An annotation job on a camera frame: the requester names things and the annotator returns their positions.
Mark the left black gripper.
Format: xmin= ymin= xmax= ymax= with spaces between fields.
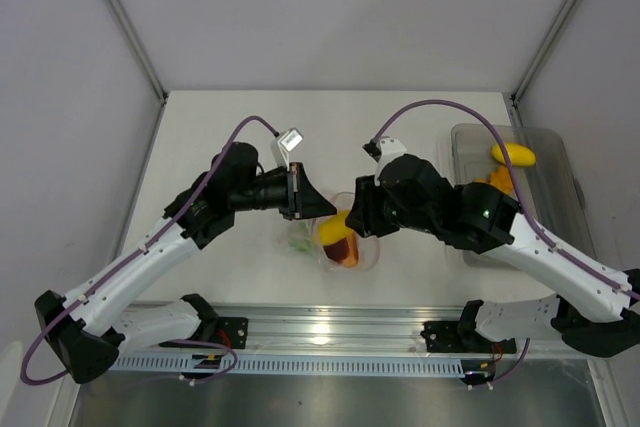
xmin=231 ymin=162 xmax=337 ymax=221

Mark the red toy meat slice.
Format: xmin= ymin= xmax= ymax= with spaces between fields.
xmin=323 ymin=233 xmax=359 ymax=268

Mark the green toy lime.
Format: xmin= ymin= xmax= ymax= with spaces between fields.
xmin=285 ymin=223 xmax=315 ymax=255

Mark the clear zip top bag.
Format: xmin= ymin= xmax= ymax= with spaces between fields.
xmin=276 ymin=191 xmax=381 ymax=271

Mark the orange toy food piece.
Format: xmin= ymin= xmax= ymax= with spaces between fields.
xmin=476 ymin=165 xmax=514 ymax=195

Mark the yellow toy mango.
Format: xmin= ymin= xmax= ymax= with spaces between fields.
xmin=490 ymin=143 xmax=537 ymax=167

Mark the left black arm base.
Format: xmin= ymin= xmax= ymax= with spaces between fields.
xmin=181 ymin=293 xmax=249 ymax=350

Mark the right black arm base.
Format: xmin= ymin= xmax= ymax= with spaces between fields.
xmin=420 ymin=300 xmax=517 ymax=354

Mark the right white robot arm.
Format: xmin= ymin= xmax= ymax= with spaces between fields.
xmin=346 ymin=154 xmax=639 ymax=358

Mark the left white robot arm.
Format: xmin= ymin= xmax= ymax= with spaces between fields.
xmin=35 ymin=142 xmax=336 ymax=384

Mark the clear plastic food tray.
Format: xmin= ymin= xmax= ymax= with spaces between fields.
xmin=451 ymin=124 xmax=595 ymax=257

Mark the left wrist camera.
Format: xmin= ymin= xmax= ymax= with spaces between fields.
xmin=270 ymin=128 xmax=304 ymax=169

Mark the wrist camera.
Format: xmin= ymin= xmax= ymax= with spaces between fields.
xmin=362 ymin=136 xmax=407 ymax=166
xmin=270 ymin=128 xmax=304 ymax=169

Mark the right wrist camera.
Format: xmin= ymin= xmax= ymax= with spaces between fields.
xmin=362 ymin=136 xmax=407 ymax=166

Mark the aluminium rail frame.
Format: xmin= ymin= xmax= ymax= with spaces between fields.
xmin=67 ymin=304 xmax=606 ymax=358

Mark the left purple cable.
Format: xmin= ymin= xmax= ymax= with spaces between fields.
xmin=19 ymin=115 xmax=284 ymax=388

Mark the slotted cable duct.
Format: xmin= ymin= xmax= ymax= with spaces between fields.
xmin=110 ymin=352 xmax=465 ymax=379

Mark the left corner frame post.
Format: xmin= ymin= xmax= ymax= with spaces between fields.
xmin=102 ymin=0 xmax=168 ymax=104

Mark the corner frame post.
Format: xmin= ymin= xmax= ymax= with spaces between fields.
xmin=102 ymin=0 xmax=168 ymax=104
xmin=510 ymin=0 xmax=583 ymax=108

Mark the right corner frame post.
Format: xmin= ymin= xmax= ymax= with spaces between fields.
xmin=510 ymin=0 xmax=583 ymax=108

